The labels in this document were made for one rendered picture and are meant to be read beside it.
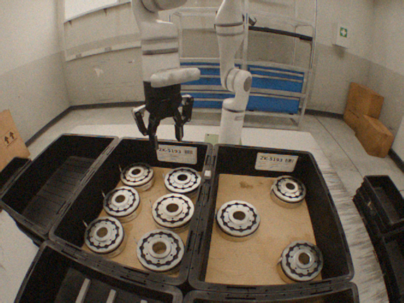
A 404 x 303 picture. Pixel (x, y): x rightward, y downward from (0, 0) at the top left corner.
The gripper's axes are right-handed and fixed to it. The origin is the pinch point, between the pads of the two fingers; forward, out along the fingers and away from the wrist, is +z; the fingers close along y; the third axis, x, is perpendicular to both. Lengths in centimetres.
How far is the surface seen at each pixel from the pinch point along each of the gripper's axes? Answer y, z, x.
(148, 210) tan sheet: 8.8, 17.3, 2.2
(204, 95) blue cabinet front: -120, 52, -145
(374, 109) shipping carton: -349, 46, 25
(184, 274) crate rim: 12.0, 7.3, 25.3
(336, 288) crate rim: -4.1, 7.3, 45.3
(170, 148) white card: -4.8, 9.2, -8.8
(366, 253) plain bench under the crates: -39, 30, 58
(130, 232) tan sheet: 16.0, 17.3, 6.1
